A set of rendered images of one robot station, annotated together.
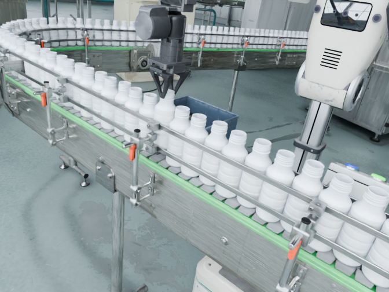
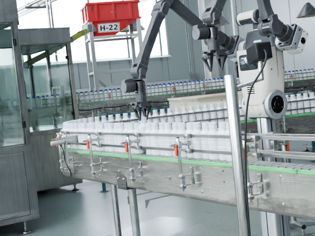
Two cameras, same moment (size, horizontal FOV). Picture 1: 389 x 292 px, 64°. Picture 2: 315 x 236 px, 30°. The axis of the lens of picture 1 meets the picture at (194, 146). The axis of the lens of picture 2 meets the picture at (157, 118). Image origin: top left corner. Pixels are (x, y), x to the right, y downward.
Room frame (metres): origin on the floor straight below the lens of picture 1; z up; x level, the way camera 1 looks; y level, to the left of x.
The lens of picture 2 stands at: (-2.03, -1.09, 1.34)
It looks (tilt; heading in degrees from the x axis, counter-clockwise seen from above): 3 degrees down; 21
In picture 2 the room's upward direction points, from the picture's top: 6 degrees counter-clockwise
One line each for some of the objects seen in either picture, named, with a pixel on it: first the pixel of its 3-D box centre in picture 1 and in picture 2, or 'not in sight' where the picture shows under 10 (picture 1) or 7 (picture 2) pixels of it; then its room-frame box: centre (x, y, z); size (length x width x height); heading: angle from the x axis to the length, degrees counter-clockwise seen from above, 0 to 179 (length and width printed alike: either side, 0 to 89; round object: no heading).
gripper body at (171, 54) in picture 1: (171, 51); (140, 98); (0.80, 0.09, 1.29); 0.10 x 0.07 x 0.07; 144
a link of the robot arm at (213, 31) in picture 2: not in sight; (211, 33); (0.65, -0.36, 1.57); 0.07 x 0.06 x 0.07; 144
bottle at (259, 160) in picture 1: (255, 173); (177, 139); (0.63, -0.15, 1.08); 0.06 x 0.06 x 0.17
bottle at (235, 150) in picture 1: (232, 164); (169, 139); (0.66, -0.10, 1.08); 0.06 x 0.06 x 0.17
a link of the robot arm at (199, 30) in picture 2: not in sight; (205, 26); (0.62, -0.34, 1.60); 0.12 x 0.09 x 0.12; 144
